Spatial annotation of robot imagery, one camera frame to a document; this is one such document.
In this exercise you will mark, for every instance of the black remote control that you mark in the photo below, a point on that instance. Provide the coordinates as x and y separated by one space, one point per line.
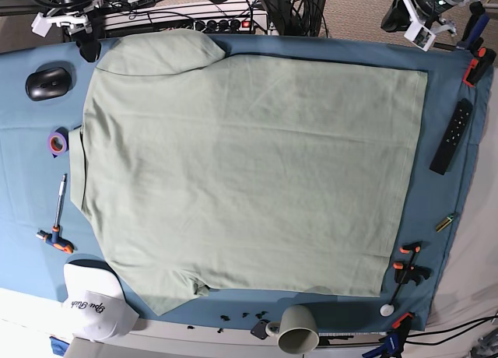
452 136

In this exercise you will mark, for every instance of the small brass green stick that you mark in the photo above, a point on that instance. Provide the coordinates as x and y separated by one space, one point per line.
444 223

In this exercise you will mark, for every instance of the sage green T-shirt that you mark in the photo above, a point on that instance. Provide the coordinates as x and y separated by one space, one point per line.
201 171

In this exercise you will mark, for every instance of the blue handled clamp top right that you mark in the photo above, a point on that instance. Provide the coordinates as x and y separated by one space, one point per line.
471 39

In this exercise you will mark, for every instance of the white baseball cap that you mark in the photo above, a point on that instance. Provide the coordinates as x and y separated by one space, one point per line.
95 307

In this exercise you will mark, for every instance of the grey green mug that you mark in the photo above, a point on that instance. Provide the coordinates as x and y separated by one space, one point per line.
296 333

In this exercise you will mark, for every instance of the purple tape roll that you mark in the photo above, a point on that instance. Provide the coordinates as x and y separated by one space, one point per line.
57 142

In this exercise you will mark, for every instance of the black computer mouse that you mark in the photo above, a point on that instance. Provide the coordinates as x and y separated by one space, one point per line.
48 84

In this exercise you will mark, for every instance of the black orange bar clamp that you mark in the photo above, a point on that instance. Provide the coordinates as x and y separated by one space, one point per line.
406 272

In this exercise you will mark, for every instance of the orange handled T wrench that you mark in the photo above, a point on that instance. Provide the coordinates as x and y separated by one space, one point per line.
54 238

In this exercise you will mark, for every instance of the black power strip red switch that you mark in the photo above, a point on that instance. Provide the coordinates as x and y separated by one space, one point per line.
210 26

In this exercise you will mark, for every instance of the small dark square plate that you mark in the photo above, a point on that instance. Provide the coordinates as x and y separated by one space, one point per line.
259 330

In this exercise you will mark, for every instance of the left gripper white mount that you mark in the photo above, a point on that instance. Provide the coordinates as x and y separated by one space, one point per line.
419 30

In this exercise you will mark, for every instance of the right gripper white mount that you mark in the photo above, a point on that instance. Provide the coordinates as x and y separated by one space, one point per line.
76 22

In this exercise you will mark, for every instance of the blue orange clamp bottom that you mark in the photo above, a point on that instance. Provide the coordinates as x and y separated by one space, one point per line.
392 345

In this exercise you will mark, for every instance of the black orange clamp top right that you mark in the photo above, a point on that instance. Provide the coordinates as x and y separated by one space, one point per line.
483 58

